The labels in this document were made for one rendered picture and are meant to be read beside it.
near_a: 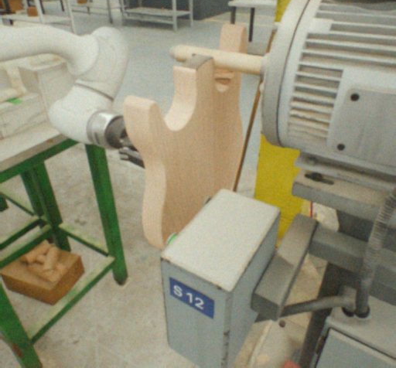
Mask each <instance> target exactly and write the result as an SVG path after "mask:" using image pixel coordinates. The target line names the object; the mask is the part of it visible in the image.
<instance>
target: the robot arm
mask: <svg viewBox="0 0 396 368"><path fill-rule="evenodd" d="M41 54H54V55H57V56H61V57H62V58H64V59H65V61H66V62H67V69H68V70H69V72H70V73H72V74H73V76H74V77H76V82H75V84H74V86H73V88H72V90H71V91H70V92H69V94H68V95H67V96H66V97H64V98H61V99H59V100H58V101H56V102H55V103H54V104H53V105H52V106H51V108H50V110H49V120H50V123H51V125H52V126H53V127H54V128H55V129H56V130H57V131H58V132H59V133H61V134H63V135H65V136H67V137H69V138H72V139H73V140H75V141H78V142H82V143H85V144H95V145H98V146H101V147H104V148H107V149H110V150H115V149H117V150H118V154H119V158H120V160H121V161H126V162H131V163H133V164H135V165H137V166H139V167H141V168H143V169H145V164H144V162H143V159H142V157H141V155H140V153H139V151H138V149H137V148H136V147H135V146H134V145H133V143H132V142H131V139H130V138H129V136H128V133H127V129H126V126H125V121H124V117H123V116H122V115H120V114H116V113H115V112H112V111H111V109H112V105H113V102H114V99H115V97H116V95H117V93H118V91H119V89H120V87H121V84H122V82H123V79H124V76H125V71H126V69H127V65H128V58H129V47H128V42H127V40H126V38H125V37H124V36H123V35H122V34H121V33H120V32H119V31H118V30H116V29H113V28H111V27H110V26H102V27H100V28H98V29H97V30H96V31H94V32H93V33H92V35H85V36H81V37H79V36H75V35H73V33H71V32H68V31H65V30H62V29H57V28H52V27H43V26H37V27H25V28H17V29H0V63H1V62H5V61H9V60H17V59H21V58H25V57H28V56H36V55H41ZM136 152H137V153H136Z"/></svg>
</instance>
